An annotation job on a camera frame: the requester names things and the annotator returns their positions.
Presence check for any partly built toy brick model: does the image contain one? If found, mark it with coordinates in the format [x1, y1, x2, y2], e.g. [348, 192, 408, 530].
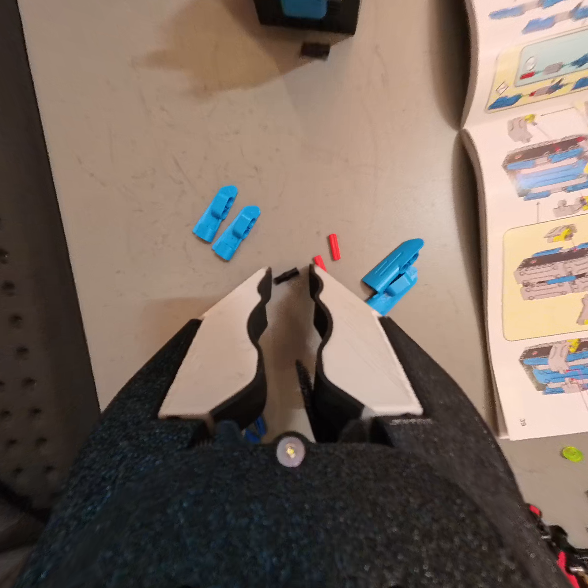
[254, 0, 364, 36]

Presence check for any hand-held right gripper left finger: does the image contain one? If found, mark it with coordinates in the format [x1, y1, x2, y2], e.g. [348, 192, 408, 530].
[157, 266, 273, 422]

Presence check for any black dotted rubber mat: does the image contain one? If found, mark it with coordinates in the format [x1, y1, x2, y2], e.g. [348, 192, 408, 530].
[0, 0, 102, 552]

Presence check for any small blue panel piece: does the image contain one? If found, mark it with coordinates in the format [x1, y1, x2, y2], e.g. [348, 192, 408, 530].
[365, 266, 420, 318]
[192, 185, 239, 243]
[211, 205, 262, 262]
[360, 237, 425, 292]

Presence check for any scatter of small pins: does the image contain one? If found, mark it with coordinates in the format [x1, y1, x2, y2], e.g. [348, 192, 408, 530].
[526, 503, 588, 588]

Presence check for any open instruction booklet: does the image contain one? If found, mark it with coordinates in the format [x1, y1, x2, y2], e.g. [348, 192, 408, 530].
[459, 0, 588, 442]

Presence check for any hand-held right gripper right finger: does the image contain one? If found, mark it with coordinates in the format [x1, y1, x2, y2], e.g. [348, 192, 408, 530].
[309, 265, 423, 420]

